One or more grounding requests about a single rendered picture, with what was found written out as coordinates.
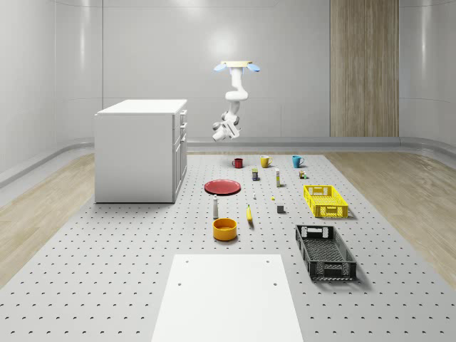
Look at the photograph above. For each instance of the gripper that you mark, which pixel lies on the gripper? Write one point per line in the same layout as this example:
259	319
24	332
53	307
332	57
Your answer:
231	129

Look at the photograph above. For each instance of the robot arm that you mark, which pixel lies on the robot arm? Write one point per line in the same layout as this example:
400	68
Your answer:
236	93

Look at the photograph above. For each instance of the red mug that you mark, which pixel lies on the red mug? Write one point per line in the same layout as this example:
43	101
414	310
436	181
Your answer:
237	163

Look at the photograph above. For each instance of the yellow mug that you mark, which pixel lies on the yellow mug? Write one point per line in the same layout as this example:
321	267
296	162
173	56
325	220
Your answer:
264	162

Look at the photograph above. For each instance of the red plate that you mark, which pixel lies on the red plate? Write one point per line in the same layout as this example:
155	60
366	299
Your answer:
222	187

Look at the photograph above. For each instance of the blue mug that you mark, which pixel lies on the blue mug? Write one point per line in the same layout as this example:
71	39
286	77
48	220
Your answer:
296	161

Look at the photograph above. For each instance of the small white bottle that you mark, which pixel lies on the small white bottle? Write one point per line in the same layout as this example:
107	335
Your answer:
215	208

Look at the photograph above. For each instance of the puzzle cube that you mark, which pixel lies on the puzzle cube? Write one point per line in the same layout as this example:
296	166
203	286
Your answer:
303	174

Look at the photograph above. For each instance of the banana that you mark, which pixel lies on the banana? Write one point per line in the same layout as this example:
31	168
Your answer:
249	214

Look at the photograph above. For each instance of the grey cube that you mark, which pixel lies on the grey cube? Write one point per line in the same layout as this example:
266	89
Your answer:
281	209

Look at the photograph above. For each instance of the white cabinet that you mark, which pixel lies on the white cabinet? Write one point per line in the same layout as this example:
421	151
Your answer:
135	156

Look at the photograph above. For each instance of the yellow bowl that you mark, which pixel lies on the yellow bowl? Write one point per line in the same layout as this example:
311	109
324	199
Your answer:
224	231

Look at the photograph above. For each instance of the yellow basket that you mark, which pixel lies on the yellow basket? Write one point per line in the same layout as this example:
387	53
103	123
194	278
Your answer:
325	208

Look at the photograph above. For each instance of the dark grey basket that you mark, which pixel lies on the dark grey basket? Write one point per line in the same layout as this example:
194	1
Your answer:
326	254

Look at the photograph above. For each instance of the white board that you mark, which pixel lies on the white board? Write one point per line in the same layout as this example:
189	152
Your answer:
228	303

